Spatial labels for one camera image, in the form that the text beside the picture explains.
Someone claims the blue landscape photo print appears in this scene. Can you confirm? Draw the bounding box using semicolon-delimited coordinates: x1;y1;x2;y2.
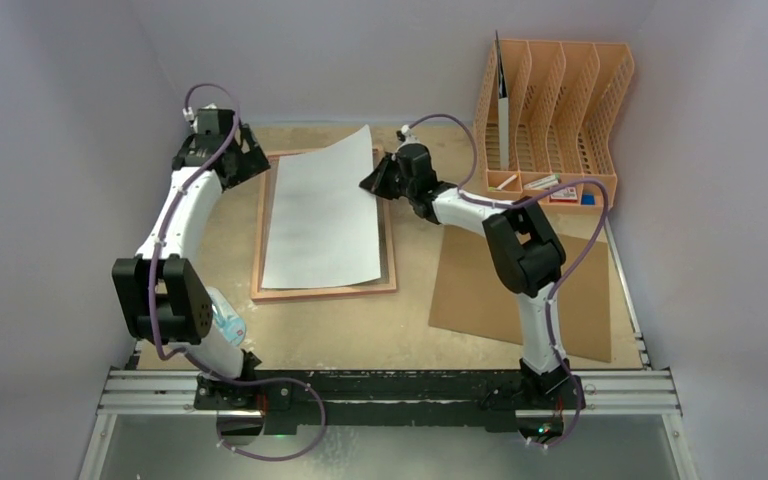
262;125;381;289

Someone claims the pink wooden picture frame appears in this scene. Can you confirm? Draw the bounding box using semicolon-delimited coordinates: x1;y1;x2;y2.
250;149;398;304

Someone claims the brown frame backing board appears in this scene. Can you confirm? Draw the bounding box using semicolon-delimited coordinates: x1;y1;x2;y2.
429;226;617;363

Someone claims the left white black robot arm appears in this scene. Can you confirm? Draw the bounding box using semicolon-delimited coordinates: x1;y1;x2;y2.
111;107;270;409

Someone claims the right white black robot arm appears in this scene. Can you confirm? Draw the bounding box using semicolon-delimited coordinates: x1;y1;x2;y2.
359;143;570;407

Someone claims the white marker pen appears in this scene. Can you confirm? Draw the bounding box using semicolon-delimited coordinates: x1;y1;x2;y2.
495;174;518;191

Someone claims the white folder in organizer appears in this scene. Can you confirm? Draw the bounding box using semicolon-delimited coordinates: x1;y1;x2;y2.
494;32;510;170

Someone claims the white red glue stick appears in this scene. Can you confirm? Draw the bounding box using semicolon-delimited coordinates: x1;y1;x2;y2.
523;175;560;190

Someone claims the orange plastic file organizer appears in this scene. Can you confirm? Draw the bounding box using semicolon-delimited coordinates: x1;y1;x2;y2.
472;39;635;213

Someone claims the red white small box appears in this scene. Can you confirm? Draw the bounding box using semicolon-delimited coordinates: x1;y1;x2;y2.
549;186;579;204

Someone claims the blue tape dispenser pack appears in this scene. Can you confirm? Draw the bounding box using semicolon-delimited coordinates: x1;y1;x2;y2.
206;287;247;347

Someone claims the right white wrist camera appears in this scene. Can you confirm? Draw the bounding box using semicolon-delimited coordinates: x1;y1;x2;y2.
396;124;419;150

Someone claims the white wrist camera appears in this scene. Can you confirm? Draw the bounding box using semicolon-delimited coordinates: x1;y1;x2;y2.
182;103;218;122
396;124;419;150

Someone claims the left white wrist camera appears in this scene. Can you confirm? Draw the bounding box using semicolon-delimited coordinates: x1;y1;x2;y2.
182;103;218;122

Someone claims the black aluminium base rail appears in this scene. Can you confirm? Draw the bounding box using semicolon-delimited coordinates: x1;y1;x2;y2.
95;367;683;439

